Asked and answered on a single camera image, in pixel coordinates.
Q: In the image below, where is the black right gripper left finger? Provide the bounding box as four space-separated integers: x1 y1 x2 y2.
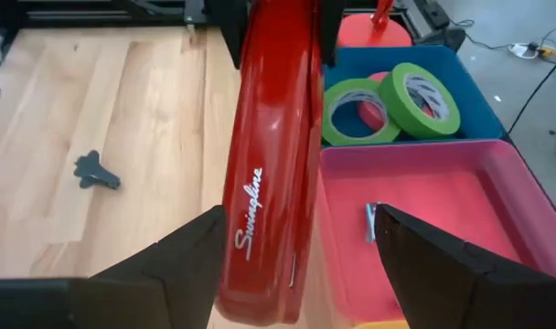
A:
0 205 228 329

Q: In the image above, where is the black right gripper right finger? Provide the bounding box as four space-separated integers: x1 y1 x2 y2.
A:
375 203 556 329

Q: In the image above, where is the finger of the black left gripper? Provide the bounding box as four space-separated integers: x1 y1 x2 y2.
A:
316 0 347 69
204 0 257 70

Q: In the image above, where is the green tape roll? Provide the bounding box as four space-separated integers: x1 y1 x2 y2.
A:
379 62 461 140
322 78 401 146

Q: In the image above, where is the pink tape roll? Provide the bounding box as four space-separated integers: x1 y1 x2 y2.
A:
358 70 437 133

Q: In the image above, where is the light blue staple remover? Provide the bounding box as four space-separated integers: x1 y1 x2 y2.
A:
364 203 380 244

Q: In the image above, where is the black staple remover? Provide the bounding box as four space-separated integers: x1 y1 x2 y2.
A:
73 149 122 190

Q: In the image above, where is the red stapler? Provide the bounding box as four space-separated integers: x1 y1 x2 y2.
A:
215 0 325 326

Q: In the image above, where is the yellow plastic tray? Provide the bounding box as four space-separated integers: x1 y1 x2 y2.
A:
350 319 412 329

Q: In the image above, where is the pink plastic tray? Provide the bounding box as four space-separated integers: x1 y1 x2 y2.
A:
316 139 556 325

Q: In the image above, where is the blue plastic tray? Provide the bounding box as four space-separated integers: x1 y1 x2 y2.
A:
323 45 506 147

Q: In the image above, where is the white power strip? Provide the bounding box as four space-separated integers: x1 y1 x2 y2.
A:
508 41 542 58

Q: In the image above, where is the black aluminium table frame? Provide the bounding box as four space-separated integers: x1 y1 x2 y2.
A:
0 0 466 51

